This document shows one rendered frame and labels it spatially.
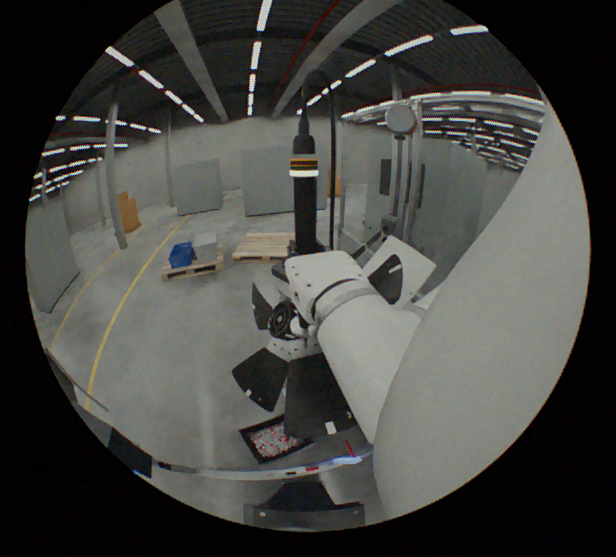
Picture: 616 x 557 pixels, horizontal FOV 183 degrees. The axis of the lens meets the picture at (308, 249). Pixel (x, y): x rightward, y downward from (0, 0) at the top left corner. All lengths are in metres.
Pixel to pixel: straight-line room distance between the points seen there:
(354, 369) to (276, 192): 5.79
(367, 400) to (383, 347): 0.04
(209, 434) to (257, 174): 5.68
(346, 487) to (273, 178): 6.26
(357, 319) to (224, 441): 1.66
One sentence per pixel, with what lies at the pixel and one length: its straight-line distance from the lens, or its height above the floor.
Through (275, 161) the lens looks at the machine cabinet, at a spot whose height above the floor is 1.61.
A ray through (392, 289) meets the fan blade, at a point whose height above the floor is 1.42.
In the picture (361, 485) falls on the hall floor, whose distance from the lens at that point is 1.71.
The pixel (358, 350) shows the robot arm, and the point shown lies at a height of 1.51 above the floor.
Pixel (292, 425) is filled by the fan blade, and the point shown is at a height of 1.14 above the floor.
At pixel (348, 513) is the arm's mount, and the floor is 1.01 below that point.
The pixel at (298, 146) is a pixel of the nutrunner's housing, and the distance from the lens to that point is 0.30.
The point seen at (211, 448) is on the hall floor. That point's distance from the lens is 1.79.
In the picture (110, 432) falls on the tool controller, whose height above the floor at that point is 1.23.
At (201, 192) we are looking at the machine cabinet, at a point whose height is 0.77.
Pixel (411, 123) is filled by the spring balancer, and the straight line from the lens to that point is 0.97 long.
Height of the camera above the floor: 1.64
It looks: 26 degrees down
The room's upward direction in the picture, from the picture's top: straight up
